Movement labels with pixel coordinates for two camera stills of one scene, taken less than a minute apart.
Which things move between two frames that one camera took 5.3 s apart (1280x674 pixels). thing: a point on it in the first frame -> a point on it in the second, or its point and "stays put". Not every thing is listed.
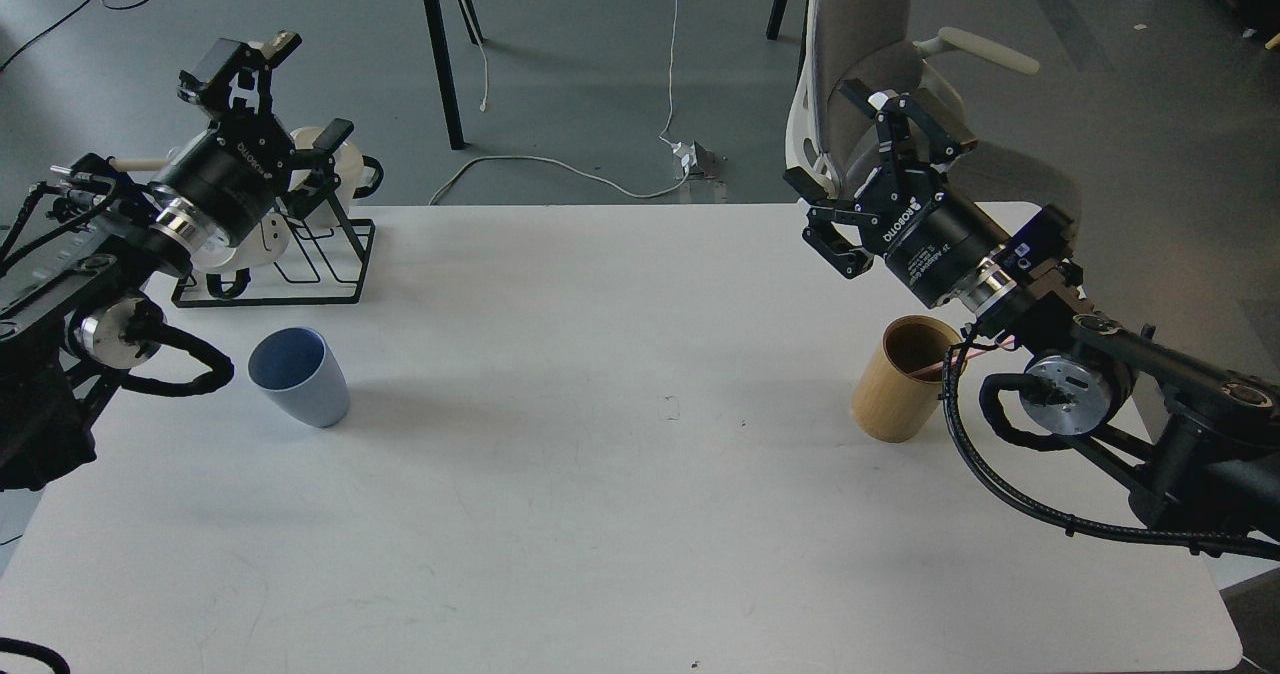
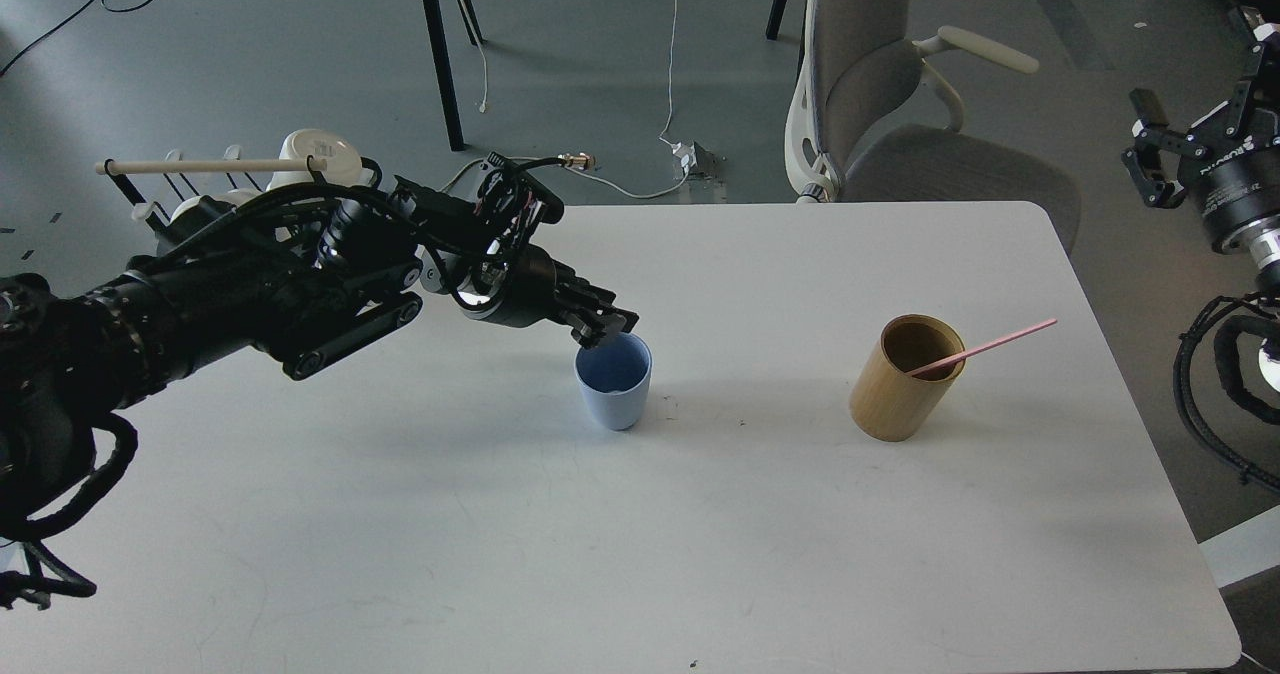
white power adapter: [687, 155] stays put
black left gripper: [234, 172] -> [518, 290]
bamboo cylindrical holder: [889, 403] stays put
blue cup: [294, 367] -> [615, 378]
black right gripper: [930, 238] -> [1236, 180]
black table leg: [435, 41] stays put
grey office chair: [855, 27] stays put
